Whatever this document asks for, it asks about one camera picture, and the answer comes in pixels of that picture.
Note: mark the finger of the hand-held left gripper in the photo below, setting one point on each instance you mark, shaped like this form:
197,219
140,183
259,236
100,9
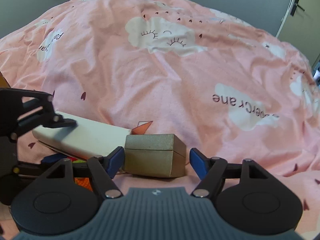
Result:
50,121
51,160

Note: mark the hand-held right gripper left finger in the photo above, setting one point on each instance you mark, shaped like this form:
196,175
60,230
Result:
115,160

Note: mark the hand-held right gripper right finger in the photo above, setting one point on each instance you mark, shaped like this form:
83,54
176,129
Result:
198,164

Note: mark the long white box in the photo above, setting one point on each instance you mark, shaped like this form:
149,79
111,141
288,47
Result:
87,137

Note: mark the small brown cardboard box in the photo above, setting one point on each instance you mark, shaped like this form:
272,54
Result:
152,155

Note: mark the orange and green small item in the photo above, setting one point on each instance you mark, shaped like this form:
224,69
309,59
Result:
82,181

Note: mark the pink cloud-print blanket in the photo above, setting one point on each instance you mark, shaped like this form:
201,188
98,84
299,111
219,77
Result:
150,80

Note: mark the grey door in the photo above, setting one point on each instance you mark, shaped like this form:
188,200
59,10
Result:
303,37

